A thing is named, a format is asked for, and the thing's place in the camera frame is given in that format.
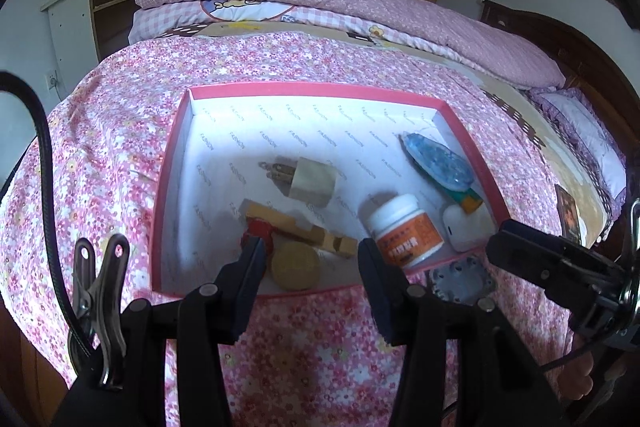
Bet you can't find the white bookshelf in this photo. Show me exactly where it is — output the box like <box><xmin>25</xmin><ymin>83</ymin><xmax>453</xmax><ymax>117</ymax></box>
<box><xmin>40</xmin><ymin>0</ymin><xmax>176</xmax><ymax>98</ymax></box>

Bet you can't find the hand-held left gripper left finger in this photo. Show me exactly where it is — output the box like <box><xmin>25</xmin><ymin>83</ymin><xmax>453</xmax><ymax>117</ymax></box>
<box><xmin>52</xmin><ymin>237</ymin><xmax>268</xmax><ymax>427</ymax></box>

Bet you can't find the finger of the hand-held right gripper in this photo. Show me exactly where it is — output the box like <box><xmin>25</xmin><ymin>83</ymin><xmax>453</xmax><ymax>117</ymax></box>
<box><xmin>486</xmin><ymin>219</ymin><xmax>627</xmax><ymax>294</ymax></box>
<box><xmin>546</xmin><ymin>292</ymin><xmax>602</xmax><ymax>329</ymax></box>

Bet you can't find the pink shallow cardboard box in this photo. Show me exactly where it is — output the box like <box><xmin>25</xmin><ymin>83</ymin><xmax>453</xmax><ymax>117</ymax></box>
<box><xmin>150</xmin><ymin>87</ymin><xmax>512</xmax><ymax>300</ymax></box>

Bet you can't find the blue correction tape dispenser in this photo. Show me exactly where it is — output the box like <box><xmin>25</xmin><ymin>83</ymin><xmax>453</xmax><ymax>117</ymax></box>
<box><xmin>402</xmin><ymin>132</ymin><xmax>476</xmax><ymax>195</ymax></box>

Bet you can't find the dark wooden headboard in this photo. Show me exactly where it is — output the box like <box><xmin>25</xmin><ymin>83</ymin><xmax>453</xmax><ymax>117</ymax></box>
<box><xmin>480</xmin><ymin>0</ymin><xmax>640</xmax><ymax>228</ymax></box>

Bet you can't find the white charger plug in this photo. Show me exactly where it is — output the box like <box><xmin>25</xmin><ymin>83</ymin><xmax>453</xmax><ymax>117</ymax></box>
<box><xmin>259</xmin><ymin>158</ymin><xmax>341</xmax><ymax>208</ymax></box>

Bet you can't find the purple frilled pillow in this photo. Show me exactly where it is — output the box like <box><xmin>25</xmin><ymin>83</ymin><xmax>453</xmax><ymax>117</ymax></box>
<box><xmin>530</xmin><ymin>87</ymin><xmax>628</xmax><ymax>212</ymax></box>

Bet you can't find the white earbuds case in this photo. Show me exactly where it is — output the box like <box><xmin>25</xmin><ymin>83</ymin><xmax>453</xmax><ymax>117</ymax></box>
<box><xmin>441</xmin><ymin>204</ymin><xmax>496</xmax><ymax>254</ymax></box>

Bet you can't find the notched wooden block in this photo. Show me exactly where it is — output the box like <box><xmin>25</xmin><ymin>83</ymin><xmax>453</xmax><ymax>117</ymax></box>
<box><xmin>239</xmin><ymin>199</ymin><xmax>358</xmax><ymax>260</ymax></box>

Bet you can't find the thin black cable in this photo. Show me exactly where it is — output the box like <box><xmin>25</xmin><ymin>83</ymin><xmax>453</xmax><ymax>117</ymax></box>
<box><xmin>542</xmin><ymin>336</ymin><xmax>603</xmax><ymax>373</ymax></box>

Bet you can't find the dark picture book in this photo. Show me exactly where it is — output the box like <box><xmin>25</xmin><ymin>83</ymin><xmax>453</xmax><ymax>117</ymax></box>
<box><xmin>554</xmin><ymin>184</ymin><xmax>581</xmax><ymax>243</ymax></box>

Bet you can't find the white jar with orange label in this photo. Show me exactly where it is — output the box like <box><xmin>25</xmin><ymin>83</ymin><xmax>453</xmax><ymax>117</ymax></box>
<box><xmin>362</xmin><ymin>193</ymin><xmax>445</xmax><ymax>270</ymax></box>

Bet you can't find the pink floral bedsheet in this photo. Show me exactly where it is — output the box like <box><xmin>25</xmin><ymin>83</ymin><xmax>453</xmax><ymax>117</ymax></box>
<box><xmin>0</xmin><ymin>29</ymin><xmax>591</xmax><ymax>427</ymax></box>

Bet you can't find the person's right hand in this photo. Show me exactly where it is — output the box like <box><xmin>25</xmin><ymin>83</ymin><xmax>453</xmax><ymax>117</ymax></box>
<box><xmin>554</xmin><ymin>332</ymin><xmax>598</xmax><ymax>404</ymax></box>

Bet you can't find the thick black cable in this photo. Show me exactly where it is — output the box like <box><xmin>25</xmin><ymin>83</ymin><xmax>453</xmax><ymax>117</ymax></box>
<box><xmin>0</xmin><ymin>69</ymin><xmax>96</xmax><ymax>358</ymax></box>

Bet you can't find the small orange green item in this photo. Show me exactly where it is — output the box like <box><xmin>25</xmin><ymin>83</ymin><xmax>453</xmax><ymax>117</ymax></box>
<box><xmin>452</xmin><ymin>189</ymin><xmax>483</xmax><ymax>214</ymax></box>

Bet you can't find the red crinkled toy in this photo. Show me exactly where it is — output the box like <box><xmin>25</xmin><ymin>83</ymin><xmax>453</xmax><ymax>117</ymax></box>
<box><xmin>241</xmin><ymin>219</ymin><xmax>276</xmax><ymax>265</ymax></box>

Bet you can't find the grey round disc part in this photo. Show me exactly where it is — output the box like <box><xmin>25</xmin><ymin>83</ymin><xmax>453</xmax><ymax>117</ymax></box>
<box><xmin>427</xmin><ymin>257</ymin><xmax>497</xmax><ymax>307</ymax></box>

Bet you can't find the metal spring clip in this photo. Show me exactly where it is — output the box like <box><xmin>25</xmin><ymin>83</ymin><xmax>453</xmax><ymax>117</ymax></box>
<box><xmin>72</xmin><ymin>234</ymin><xmax>131</xmax><ymax>390</ymax></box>

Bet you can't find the cartoon print blanket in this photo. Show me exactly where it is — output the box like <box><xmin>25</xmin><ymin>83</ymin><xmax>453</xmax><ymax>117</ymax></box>
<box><xmin>127</xmin><ymin>0</ymin><xmax>401</xmax><ymax>52</ymax></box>

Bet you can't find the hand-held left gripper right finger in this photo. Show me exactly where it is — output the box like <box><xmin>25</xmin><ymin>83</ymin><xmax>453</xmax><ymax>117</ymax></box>
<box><xmin>357</xmin><ymin>239</ymin><xmax>566</xmax><ymax>427</ymax></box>

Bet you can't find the round yellow sponge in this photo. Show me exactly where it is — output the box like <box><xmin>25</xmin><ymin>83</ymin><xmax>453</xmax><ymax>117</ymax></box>
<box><xmin>270</xmin><ymin>242</ymin><xmax>322</xmax><ymax>292</ymax></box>

